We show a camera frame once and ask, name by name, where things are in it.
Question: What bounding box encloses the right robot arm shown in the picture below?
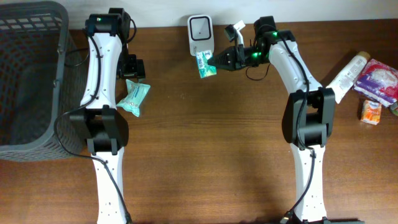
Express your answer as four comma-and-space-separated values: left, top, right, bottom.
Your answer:
208, 16, 335, 223

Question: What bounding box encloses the small orange packet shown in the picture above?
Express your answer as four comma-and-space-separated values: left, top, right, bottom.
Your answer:
361, 100, 382, 125

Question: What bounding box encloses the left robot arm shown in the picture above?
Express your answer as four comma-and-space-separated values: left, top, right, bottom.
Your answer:
69, 7, 146, 223

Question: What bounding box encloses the green lid glass jar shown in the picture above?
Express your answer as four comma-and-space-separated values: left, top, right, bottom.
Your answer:
389, 102, 398, 116

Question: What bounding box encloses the dark grey plastic basket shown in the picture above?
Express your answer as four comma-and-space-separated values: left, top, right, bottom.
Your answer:
1, 1, 87, 162

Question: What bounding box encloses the small white green packet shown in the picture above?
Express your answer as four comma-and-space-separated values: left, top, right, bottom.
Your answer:
196, 50, 216, 78

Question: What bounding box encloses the white barcode scanner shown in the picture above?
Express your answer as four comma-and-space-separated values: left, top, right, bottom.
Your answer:
187, 14, 215, 57

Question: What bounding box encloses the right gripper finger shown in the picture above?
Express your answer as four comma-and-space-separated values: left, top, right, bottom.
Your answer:
208, 58, 234, 71
213, 47, 234, 61

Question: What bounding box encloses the teal wet wipes pack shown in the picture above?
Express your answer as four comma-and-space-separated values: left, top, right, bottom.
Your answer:
116, 80, 150, 117

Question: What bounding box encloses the purple pink tissue pack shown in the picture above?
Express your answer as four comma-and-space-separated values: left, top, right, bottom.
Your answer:
353, 59, 397, 107

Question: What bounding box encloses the white cream tube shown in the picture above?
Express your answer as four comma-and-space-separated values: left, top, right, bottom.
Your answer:
327, 51, 371, 104

